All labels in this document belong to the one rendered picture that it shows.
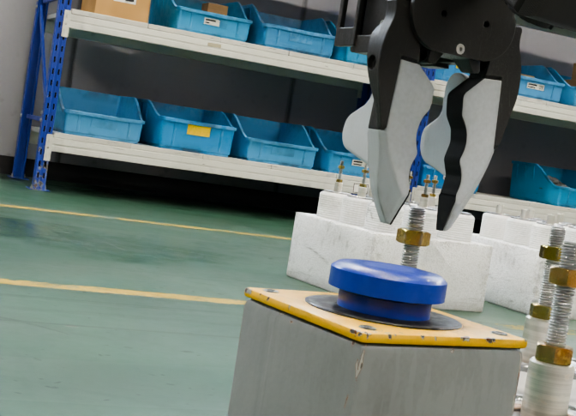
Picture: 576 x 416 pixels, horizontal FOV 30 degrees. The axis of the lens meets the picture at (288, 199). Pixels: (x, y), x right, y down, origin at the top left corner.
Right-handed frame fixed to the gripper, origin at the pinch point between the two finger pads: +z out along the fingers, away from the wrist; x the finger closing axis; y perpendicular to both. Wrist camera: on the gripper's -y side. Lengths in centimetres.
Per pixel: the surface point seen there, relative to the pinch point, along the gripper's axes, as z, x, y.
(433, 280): 1.4, 15.0, -21.7
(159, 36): -41, -135, 402
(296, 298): 2.9, 18.1, -18.4
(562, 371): 6.5, -0.7, -12.1
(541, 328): 6.7, -11.0, 0.9
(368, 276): 1.6, 17.2, -21.1
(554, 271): 1.8, -0.1, -11.1
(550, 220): 7, -174, 180
